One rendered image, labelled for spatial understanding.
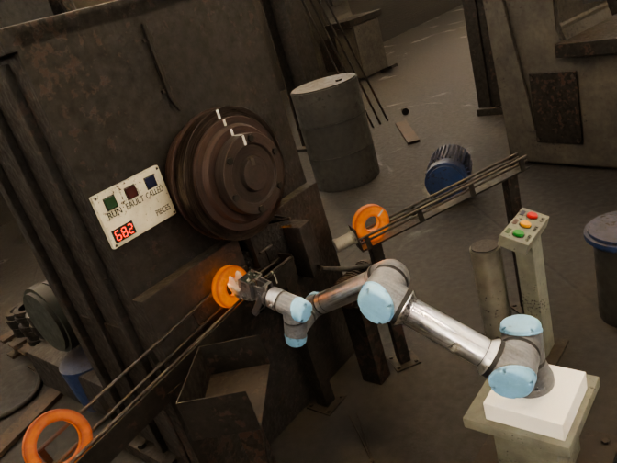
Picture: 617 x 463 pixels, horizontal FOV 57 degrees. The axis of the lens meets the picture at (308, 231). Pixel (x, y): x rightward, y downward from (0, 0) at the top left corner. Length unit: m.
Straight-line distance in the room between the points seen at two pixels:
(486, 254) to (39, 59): 1.69
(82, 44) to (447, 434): 1.84
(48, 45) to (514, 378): 1.60
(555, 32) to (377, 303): 2.86
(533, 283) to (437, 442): 0.71
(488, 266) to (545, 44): 2.17
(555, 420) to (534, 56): 2.92
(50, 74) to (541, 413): 1.72
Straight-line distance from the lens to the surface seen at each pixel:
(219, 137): 1.92
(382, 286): 1.64
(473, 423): 1.93
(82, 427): 1.87
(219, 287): 2.03
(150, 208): 1.96
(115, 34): 1.98
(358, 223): 2.30
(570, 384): 1.93
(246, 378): 1.83
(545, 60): 4.24
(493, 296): 2.44
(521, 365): 1.67
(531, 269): 2.36
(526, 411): 1.85
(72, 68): 1.88
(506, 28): 4.31
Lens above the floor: 1.63
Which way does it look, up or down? 23 degrees down
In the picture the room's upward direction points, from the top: 17 degrees counter-clockwise
